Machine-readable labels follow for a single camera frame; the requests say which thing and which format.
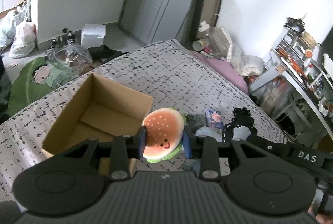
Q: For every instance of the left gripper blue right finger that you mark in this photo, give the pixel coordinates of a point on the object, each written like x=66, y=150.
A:
x=205, y=149

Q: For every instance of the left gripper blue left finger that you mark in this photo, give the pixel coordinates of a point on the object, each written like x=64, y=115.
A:
x=125, y=151

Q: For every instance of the white soft block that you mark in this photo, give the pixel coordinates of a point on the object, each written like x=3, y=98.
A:
x=209, y=132

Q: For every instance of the dark grey bagged cloth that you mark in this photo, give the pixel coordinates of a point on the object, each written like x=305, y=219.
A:
x=195, y=122

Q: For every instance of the blue tissue pack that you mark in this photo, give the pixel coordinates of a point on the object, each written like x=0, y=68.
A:
x=214, y=120

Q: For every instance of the black scrunchie with white centre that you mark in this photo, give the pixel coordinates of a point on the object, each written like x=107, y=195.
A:
x=241, y=126

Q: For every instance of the brown cardboard box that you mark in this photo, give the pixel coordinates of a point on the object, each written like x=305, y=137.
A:
x=100, y=108

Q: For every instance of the burger plush toy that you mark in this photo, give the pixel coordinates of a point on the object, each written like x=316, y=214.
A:
x=165, y=128

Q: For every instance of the blue knitted cloth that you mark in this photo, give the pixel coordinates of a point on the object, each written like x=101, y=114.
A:
x=192, y=165

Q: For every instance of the patterned grey bed cover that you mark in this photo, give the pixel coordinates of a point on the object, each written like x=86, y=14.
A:
x=165, y=70

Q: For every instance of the pink pillow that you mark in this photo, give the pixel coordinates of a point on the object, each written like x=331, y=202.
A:
x=224, y=69

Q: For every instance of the white desk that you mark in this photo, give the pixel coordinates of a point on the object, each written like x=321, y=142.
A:
x=279, y=67

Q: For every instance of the clear plastic bag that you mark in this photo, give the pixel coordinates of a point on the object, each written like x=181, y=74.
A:
x=72, y=58

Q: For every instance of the paper cup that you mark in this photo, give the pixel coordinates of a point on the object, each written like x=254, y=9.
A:
x=199, y=45

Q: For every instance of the white crumpled bags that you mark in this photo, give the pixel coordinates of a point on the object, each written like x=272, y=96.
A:
x=245, y=65

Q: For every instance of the clear plastic bottle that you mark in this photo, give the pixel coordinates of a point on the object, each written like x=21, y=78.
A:
x=205, y=35

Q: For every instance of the green cartoon cushion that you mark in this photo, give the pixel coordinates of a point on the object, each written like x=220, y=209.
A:
x=35, y=80

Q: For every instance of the white appliance box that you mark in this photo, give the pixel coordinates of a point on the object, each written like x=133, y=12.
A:
x=92, y=35

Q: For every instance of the drawer organiser on desk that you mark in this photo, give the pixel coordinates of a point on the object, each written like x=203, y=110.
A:
x=295, y=47

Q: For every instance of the white plastic trash bag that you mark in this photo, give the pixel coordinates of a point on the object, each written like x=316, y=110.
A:
x=24, y=41

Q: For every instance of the flat cardboard against wall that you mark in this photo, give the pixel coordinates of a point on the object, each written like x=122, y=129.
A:
x=200, y=10

